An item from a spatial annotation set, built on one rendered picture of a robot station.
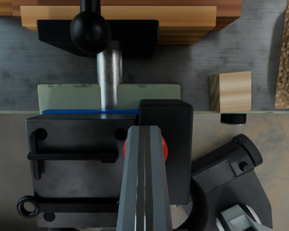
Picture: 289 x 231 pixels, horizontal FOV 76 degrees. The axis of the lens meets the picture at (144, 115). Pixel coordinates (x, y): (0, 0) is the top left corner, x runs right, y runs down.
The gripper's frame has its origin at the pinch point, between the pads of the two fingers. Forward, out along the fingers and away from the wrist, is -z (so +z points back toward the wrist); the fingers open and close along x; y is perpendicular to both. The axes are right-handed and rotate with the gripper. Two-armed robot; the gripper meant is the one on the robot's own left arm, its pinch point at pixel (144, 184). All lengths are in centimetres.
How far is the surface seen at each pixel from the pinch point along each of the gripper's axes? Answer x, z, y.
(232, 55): 10.9, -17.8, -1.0
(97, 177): -3.9, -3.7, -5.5
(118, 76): -2.5, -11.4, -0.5
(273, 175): 86, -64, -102
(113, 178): -2.5, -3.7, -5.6
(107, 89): -3.5, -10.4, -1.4
